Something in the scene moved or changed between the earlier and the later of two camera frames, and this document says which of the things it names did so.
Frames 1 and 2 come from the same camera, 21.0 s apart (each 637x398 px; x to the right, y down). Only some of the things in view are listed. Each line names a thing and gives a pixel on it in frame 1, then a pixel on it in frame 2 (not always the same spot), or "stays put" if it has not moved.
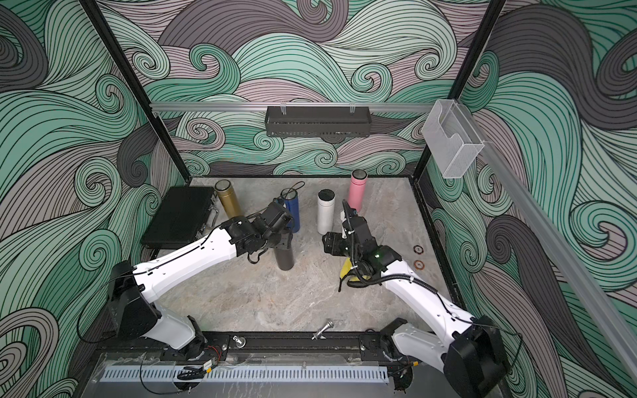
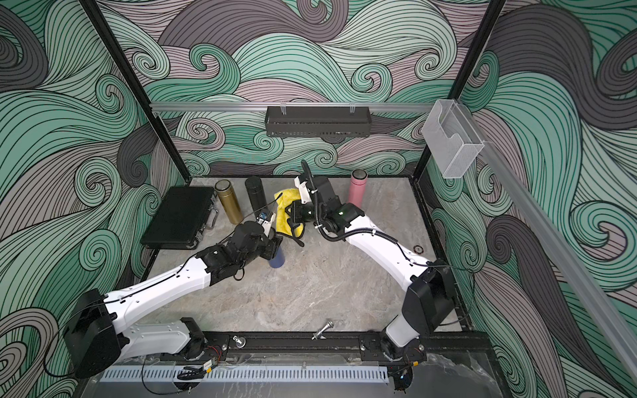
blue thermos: [292, 206] -> [279, 259]
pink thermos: [357, 189] stays put
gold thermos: [228, 198] stays put
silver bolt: [329, 324] stays put
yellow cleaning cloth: [346, 268] -> [284, 199]
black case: [185, 213] stays put
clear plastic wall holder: [452, 138] stays put
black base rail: [259, 348] stays put
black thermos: [284, 255] -> [255, 192]
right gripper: [334, 240] -> [297, 213]
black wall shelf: [318, 122] stays put
